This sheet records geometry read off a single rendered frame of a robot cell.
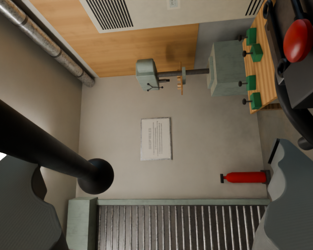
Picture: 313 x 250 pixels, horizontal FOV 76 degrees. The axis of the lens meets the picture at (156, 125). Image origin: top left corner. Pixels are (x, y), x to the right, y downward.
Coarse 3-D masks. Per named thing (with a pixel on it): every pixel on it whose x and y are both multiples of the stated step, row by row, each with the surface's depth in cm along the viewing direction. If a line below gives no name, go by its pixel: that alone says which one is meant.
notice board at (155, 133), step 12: (144, 120) 308; (156, 120) 306; (168, 120) 303; (144, 132) 304; (156, 132) 302; (168, 132) 299; (144, 144) 300; (156, 144) 298; (168, 144) 296; (144, 156) 297; (156, 156) 294; (168, 156) 292
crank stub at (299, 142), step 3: (300, 138) 34; (303, 138) 33; (300, 141) 34; (303, 141) 33; (306, 141) 32; (300, 144) 34; (303, 144) 33; (306, 144) 32; (309, 144) 32; (300, 147) 34; (303, 147) 34; (306, 147) 33; (309, 147) 33; (312, 147) 32
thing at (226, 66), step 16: (224, 48) 216; (240, 48) 214; (144, 64) 212; (208, 64) 237; (224, 64) 213; (240, 64) 211; (144, 80) 236; (160, 80) 258; (208, 80) 243; (224, 80) 210; (240, 80) 208
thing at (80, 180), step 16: (0, 112) 5; (16, 112) 6; (0, 128) 5; (16, 128) 6; (32, 128) 7; (0, 144) 6; (16, 144) 6; (32, 144) 7; (48, 144) 8; (64, 144) 10; (32, 160) 8; (48, 160) 9; (64, 160) 10; (80, 160) 12; (96, 160) 19; (80, 176) 14; (96, 176) 17; (112, 176) 19; (96, 192) 19
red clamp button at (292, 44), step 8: (296, 24) 14; (304, 24) 14; (288, 32) 15; (296, 32) 14; (304, 32) 14; (312, 32) 14; (288, 40) 15; (296, 40) 14; (304, 40) 14; (312, 40) 14; (288, 48) 15; (296, 48) 14; (304, 48) 14; (288, 56) 16; (296, 56) 15; (304, 56) 14
